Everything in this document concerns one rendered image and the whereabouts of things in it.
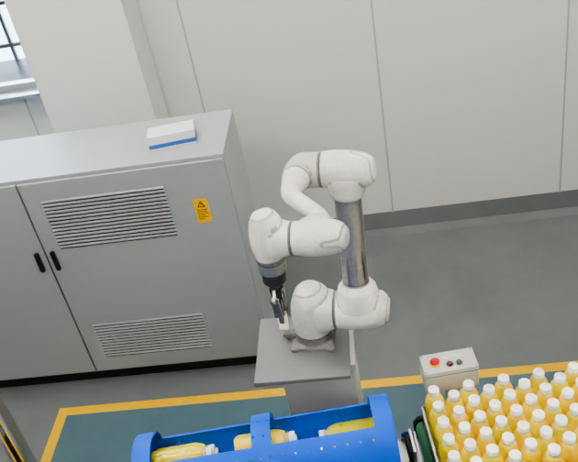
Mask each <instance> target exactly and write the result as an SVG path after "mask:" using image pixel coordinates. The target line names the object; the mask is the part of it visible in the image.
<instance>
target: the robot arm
mask: <svg viewBox="0 0 578 462"><path fill-rule="evenodd" d="M376 175H377V172H376V164H375V160H374V157H373V156H371V155H370V154H369V153H366V152H363V151H359V150H354V149H332V150H327V151H317V152H301V153H298V154H296V155H294V156H293V157H292V158H290V160H289V161H288V162H287V164H286V165H285V167H284V169H283V176H282V186H281V196H282V198H283V200H284V202H285V203H286V204H287V205H288V206H290V207H291V208H293V209H294V210H296V211H297V212H298V213H300V214H301V215H303V216H305V217H304V218H301V220H299V221H286V220H283V219H281V217H280V216H279V215H278V214H277V213H276V212H275V211H274V210H273V209H272V208H268V207H265V208H261V209H258V210H256V211H255V212H253V213H252V215H251V216H250V221H249V239H250V247H251V250H252V252H253V254H254V255H255V258H256V262H257V266H258V271H259V273H260V274H261V276H262V281H263V283H264V284H265V285H266V286H268V287H270V288H269V291H270V294H271V296H272V298H271V299H270V304H271V305H272V309H273V312H274V316H275V318H277V319H278V324H279V328H280V330H284V331H283V337H285V338H291V339H293V340H294V342H293V345H292V346H291V351H292V352H293V353H297V352H328V353H333V352H334V351H335V346H334V344H335V337H336V330H337V329H345V330H363V329H372V328H375V327H378V326H381V325H384V324H385V323H386V322H387V321H388V320H389V315H390V298H389V297H388V295H387V294H386V293H385V292H384V291H382V290H378V288H377V286H376V283H375V281H374V280H373V279H372V278H370V277H369V273H368V264H367V254H366V244H365V234H364V233H365V231H364V221H363V211H362V200H361V198H362V196H363V195H364V193H365V188H366V187H368V186H370V185H372V184H373V183H374V181H375V179H376ZM311 188H327V189H328V192H329V194H330V196H331V198H332V199H333V200H334V204H335V212H336V219H332V218H331V217H330V216H329V215H328V213H327V211H326V210H325V209H324V208H323V207H321V206H320V205H319V204H317V203H315V202H314V201H312V200H311V199H309V198H308V197H307V196H305V195H304V194H302V192H303V191H304V190H305V189H311ZM337 253H340V260H341V268H342V277H343V280H342V281H341V282H340V283H339V286H338V290H337V291H334V290H331V289H329V288H327V287H326V286H325V285H324V284H323V283H321V282H319V281H316V280H305V281H302V282H301V283H299V284H298V285H297V286H296V288H295V290H294V293H293V296H292V301H291V315H292V320H293V324H294V327H295V329H289V323H288V318H287V313H286V311H288V307H285V305H286V299H285V290H284V283H285V282H286V279H287V276H286V267H287V264H286V258H285V257H286V256H303V257H321V256H330V255H334V254H337Z"/></svg>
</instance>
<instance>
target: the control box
mask: <svg viewBox="0 0 578 462"><path fill-rule="evenodd" d="M454 354H455V355H454ZM456 354H457V356H456ZM458 354H459V355H458ZM460 354H461V355H460ZM444 356H445V357H444ZM447 356H448V357H447ZM432 358H438V359H439V361H440V363H439V364H438V365H431V364H430V360H431V359H432ZM457 359H461V361H462V363H461V364H457V363H456V360H457ZM449 360H450V361H452V365H451V366H448V365H447V361H449ZM419 364H420V374H421V378H422V380H423V384H424V387H425V390H426V393H428V387H429V386H432V385H435V386H438V387H439V391H445V390H451V389H457V388H462V386H463V382H464V381H465V380H472V381H473V383H474V385H479V365H478V362H477V360H476V357H475V355H474V353H473V351H472V348H471V347H469V348H464V349H458V350H452V351H447V352H441V353H436V354H430V355H425V356H420V357H419Z"/></svg>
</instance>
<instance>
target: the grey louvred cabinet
mask: <svg viewBox="0 0 578 462"><path fill-rule="evenodd" d="M191 119H193V120H194V122H195V128H196V142H195V143H191V144H186V145H181V146H177V147H172V148H164V149H159V150H154V151H150V148H149V144H148V141H147V133H148V128H150V127H158V126H163V125H168V124H172V123H177V122H182V121H186V120H191ZM255 211H256V210H255V206H254V202H253V198H252V193H251V189H250V182H249V178H248V174H247V170H246V166H245V161H244V158H243V154H242V149H241V145H240V142H239V134H238V130H237V126H236V122H235V117H234V114H233V110H232V109H228V110H221V111H215V112H208V113H202V114H194V115H182V116H176V117H168V118H162V119H155V120H149V121H142V122H135V123H128V124H122V125H115V126H102V127H96V128H89V129H83V130H75V131H69V132H62V133H56V134H49V135H42V136H35V137H23V138H17V139H9V140H3V141H0V388H7V387H17V386H27V385H36V384H46V383H55V382H64V381H75V380H93V379H102V378H112V377H122V376H131V375H140V374H151V373H160V372H169V371H179V370H188V369H207V368H216V367H226V366H236V365H245V364H255V363H256V359H257V350H258V341H259V331H260V321H261V319H268V318H275V316H274V312H273V309H272V305H271V304H270V299H271V298H272V296H271V294H270V291H269V288H270V287H268V286H266V285H265V284H264V283H263V281H262V276H261V274H260V273H259V271H258V266H257V262H256V258H255V255H254V254H253V252H252V250H251V247H250V239H249V221H250V216H251V215H252V213H253V212H255Z"/></svg>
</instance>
